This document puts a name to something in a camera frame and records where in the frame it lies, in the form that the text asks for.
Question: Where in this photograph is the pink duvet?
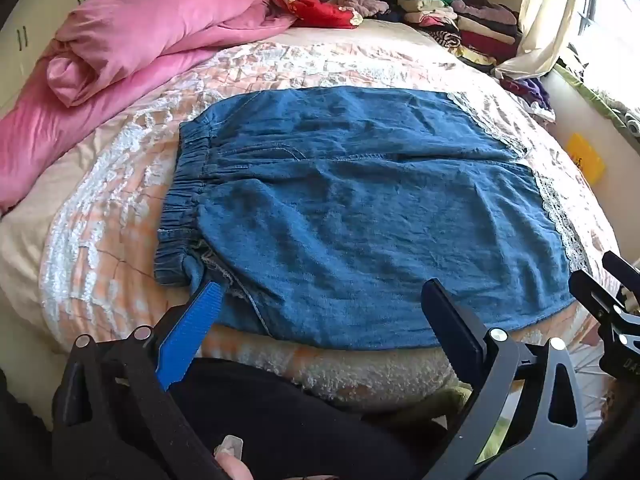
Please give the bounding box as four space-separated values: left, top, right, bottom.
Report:
0 0 301 213

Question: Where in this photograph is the stack of folded clothes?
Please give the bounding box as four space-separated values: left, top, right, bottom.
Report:
395 0 523 72

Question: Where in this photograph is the black framed window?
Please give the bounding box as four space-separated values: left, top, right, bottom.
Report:
580 0 640 106

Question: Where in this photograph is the cream wardrobe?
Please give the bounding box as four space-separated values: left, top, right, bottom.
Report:
0 0 108 111

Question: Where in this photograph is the mauve fluffy cloth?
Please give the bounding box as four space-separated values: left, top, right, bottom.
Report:
327 0 391 18

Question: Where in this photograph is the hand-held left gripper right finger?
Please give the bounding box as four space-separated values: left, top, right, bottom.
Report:
421 278 592 480

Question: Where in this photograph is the purple clothes pile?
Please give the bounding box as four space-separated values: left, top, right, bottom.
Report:
500 74 557 123

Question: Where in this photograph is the person's left hand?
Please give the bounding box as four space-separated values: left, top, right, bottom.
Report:
214 435 268 480

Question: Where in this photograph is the peach blanket white bear print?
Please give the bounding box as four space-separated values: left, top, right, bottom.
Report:
0 25 623 413

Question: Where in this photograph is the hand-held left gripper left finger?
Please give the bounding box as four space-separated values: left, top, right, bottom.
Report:
52 280 227 480

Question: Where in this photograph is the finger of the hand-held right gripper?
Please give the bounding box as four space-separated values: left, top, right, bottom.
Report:
601 250 640 291
568 269 628 333

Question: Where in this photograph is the cream curtain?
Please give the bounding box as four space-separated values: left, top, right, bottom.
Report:
494 0 593 81

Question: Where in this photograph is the green windowsill cover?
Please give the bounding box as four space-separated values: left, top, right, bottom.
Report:
554 62 640 137

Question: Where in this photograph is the red patterned cloth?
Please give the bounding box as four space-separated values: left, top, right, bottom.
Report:
257 0 365 29

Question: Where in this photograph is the person's black clothed leg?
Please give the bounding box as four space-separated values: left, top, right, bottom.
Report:
0 355 451 480

